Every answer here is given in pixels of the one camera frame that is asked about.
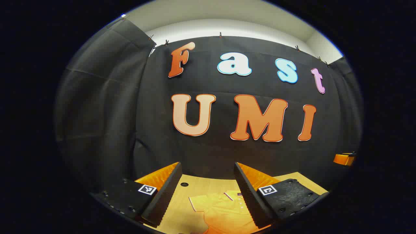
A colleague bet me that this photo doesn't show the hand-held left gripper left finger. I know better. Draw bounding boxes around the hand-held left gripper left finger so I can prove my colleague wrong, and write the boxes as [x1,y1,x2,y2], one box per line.
[89,162,183,228]

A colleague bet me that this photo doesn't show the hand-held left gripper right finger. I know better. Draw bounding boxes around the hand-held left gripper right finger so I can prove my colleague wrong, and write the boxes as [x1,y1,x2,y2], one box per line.
[233,162,329,229]

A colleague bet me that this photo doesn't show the orange T-shirt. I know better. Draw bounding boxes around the orange T-shirt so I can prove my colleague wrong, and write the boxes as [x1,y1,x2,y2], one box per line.
[188,190,272,234]

